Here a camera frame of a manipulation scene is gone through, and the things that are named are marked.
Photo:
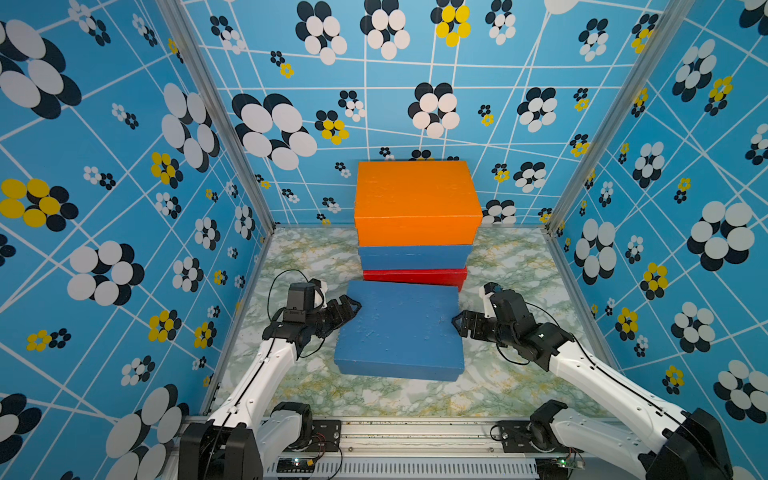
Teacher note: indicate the red shoebox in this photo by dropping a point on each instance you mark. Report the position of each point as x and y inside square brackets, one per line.
[435, 277]

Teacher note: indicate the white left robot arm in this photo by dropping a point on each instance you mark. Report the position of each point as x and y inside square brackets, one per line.
[241, 439]

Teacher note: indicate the right aluminium corner post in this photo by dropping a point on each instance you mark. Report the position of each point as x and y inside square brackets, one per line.
[670, 21]

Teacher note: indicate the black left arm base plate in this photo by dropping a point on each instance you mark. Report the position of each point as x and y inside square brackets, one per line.
[325, 436]

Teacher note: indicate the green circuit board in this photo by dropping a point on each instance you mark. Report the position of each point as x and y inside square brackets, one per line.
[299, 466]
[558, 468]

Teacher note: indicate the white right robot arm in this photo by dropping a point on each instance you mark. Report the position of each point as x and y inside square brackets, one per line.
[557, 351]

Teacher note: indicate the left green circuit board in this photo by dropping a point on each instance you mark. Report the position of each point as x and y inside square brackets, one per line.
[299, 466]

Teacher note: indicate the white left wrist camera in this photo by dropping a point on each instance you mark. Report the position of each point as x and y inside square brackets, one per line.
[320, 291]

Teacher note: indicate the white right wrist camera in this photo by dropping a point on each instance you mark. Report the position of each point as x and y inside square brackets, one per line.
[486, 292]

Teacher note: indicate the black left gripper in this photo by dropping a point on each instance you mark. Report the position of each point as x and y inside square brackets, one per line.
[339, 317]

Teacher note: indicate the aluminium corner post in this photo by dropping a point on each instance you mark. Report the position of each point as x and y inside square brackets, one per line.
[670, 21]
[181, 31]

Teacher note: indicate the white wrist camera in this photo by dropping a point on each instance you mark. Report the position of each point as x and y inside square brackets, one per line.
[486, 292]
[320, 291]

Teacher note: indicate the aluminium front rail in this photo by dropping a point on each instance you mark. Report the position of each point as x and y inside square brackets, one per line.
[420, 447]

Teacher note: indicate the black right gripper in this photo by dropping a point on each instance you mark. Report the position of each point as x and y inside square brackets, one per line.
[477, 319]

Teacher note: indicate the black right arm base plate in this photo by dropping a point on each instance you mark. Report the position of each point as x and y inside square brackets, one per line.
[517, 436]

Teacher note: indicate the blue shoebox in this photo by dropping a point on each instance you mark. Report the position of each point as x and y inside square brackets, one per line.
[415, 257]
[402, 331]

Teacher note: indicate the right green circuit board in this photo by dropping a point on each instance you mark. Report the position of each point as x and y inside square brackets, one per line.
[558, 468]

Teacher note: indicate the orange shoebox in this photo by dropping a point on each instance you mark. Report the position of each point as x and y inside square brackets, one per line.
[416, 203]

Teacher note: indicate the left aluminium corner post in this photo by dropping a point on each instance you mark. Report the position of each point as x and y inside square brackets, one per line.
[181, 31]

